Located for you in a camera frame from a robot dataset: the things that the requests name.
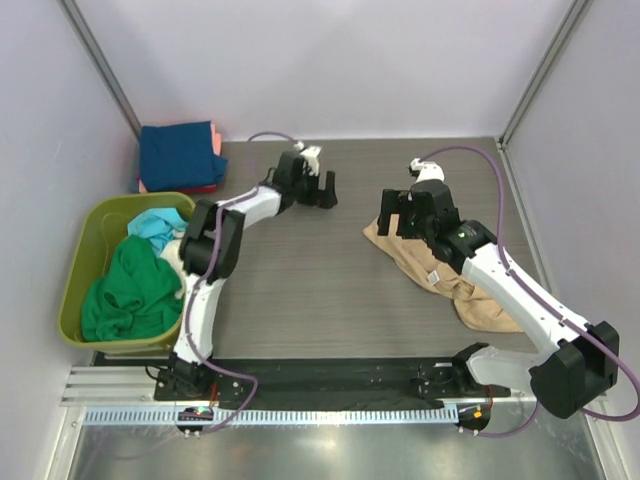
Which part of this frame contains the beige t shirt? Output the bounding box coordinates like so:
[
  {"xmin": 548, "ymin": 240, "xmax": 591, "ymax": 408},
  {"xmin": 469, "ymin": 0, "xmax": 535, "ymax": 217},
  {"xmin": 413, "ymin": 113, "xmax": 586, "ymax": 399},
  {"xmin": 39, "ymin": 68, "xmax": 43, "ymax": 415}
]
[{"xmin": 363, "ymin": 215, "xmax": 523, "ymax": 333}]

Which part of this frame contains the olive green plastic bin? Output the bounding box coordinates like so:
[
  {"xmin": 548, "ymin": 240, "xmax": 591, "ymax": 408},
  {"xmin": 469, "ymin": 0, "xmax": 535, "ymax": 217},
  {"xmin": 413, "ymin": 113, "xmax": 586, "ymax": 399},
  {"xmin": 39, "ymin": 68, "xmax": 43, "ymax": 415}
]
[{"xmin": 57, "ymin": 192, "xmax": 195, "ymax": 356}]

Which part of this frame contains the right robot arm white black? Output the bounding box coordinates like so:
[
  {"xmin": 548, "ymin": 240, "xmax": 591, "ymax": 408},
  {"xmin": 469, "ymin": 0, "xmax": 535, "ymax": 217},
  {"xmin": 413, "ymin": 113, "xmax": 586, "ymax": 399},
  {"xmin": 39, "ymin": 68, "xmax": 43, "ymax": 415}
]
[{"xmin": 377, "ymin": 179, "xmax": 619, "ymax": 419}]

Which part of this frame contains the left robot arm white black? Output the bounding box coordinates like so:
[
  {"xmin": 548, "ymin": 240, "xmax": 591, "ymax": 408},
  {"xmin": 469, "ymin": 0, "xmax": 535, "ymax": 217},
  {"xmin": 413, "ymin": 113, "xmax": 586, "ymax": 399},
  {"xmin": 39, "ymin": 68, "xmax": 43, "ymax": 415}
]
[{"xmin": 154, "ymin": 143, "xmax": 338, "ymax": 400}]

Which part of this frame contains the folded red t shirt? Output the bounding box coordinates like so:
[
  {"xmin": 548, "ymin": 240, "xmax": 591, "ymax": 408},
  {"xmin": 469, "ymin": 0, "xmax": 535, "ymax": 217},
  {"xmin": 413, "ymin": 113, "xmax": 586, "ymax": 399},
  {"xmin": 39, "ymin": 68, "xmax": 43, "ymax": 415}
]
[{"xmin": 133, "ymin": 170, "xmax": 217, "ymax": 194}]

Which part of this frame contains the folded dark blue t shirt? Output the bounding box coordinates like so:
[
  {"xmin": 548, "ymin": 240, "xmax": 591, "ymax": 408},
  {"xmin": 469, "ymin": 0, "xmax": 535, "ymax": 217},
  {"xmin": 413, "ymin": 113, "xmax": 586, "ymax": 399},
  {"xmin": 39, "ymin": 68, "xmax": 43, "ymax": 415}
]
[{"xmin": 137, "ymin": 121, "xmax": 229, "ymax": 193}]

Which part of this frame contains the white t shirt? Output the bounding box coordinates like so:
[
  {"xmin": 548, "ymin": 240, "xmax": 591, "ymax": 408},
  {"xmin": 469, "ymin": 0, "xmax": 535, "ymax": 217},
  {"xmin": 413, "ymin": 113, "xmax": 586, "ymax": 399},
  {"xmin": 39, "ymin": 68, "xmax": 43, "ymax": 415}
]
[{"xmin": 160, "ymin": 239, "xmax": 185, "ymax": 299}]

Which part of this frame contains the light blue t shirt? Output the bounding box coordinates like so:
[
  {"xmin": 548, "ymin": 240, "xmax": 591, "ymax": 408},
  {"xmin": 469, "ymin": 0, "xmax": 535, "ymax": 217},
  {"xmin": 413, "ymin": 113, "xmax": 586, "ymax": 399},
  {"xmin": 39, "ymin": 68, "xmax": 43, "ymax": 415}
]
[{"xmin": 127, "ymin": 208, "xmax": 188, "ymax": 256}]

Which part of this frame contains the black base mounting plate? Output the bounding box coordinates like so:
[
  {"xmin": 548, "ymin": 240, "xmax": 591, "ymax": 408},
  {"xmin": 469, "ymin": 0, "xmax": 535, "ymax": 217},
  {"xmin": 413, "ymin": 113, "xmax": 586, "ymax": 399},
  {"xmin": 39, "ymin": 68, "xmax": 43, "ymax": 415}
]
[{"xmin": 151, "ymin": 357, "xmax": 511, "ymax": 419}]

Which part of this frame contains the green t shirt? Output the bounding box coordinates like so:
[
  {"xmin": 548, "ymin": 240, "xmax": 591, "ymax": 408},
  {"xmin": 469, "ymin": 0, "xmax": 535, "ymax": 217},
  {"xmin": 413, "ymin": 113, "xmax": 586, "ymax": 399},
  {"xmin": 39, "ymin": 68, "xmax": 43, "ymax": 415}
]
[{"xmin": 81, "ymin": 235, "xmax": 182, "ymax": 342}]

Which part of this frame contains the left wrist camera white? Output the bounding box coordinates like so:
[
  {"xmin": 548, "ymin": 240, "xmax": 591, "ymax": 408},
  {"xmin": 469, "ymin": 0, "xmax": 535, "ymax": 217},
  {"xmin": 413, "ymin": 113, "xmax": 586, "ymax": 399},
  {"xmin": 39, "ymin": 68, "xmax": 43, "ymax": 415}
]
[{"xmin": 294, "ymin": 141, "xmax": 322, "ymax": 176}]

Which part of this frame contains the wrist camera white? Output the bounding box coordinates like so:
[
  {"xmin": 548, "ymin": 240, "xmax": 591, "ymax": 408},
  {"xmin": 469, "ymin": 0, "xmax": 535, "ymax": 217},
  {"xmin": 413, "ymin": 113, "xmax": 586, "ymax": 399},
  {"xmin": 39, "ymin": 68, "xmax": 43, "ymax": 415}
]
[
  {"xmin": 294, "ymin": 141, "xmax": 322, "ymax": 176},
  {"xmin": 408, "ymin": 158, "xmax": 445, "ymax": 183}
]

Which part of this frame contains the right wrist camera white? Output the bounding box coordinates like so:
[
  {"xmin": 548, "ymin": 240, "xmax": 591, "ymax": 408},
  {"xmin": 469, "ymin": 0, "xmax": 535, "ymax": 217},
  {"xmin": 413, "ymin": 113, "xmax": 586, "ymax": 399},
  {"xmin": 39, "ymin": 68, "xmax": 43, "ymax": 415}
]
[{"xmin": 408, "ymin": 158, "xmax": 445, "ymax": 183}]

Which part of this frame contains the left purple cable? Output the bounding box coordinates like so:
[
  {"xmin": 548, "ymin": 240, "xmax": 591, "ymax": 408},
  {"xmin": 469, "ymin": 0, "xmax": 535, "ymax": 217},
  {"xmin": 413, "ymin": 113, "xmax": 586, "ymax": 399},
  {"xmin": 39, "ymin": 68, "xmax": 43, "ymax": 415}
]
[{"xmin": 179, "ymin": 131, "xmax": 301, "ymax": 435}]

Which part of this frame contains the right aluminium corner post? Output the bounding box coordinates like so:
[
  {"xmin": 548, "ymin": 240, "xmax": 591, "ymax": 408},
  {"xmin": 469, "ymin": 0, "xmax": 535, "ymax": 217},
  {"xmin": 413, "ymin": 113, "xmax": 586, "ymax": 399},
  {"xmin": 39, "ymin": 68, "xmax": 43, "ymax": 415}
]
[{"xmin": 496, "ymin": 0, "xmax": 593, "ymax": 150}]

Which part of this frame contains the aluminium corner post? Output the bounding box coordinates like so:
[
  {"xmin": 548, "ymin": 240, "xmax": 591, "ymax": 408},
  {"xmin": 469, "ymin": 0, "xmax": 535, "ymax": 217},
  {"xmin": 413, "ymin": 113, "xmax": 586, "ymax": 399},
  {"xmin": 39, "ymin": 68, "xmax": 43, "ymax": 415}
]
[
  {"xmin": 496, "ymin": 0, "xmax": 593, "ymax": 150},
  {"xmin": 58, "ymin": 0, "xmax": 141, "ymax": 138}
]

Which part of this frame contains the white slotted cable duct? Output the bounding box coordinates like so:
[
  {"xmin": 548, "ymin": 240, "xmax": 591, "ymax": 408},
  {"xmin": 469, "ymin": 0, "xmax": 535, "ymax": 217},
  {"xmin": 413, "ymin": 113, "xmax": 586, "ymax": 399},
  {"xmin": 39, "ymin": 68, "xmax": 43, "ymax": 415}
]
[{"xmin": 83, "ymin": 404, "xmax": 458, "ymax": 427}]

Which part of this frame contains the aluminium frame rail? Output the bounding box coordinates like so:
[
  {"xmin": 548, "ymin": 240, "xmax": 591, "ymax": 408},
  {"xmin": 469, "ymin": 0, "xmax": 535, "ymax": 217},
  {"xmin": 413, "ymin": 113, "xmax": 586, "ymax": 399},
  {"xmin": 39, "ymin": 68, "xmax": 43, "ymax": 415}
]
[{"xmin": 63, "ymin": 363, "xmax": 526, "ymax": 405}]

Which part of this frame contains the left aluminium corner post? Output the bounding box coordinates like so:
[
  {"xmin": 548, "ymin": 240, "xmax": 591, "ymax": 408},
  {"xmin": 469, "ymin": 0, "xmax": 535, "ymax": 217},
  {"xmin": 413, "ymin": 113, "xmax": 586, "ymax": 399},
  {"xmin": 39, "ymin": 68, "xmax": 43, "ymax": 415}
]
[{"xmin": 58, "ymin": 0, "xmax": 141, "ymax": 138}]

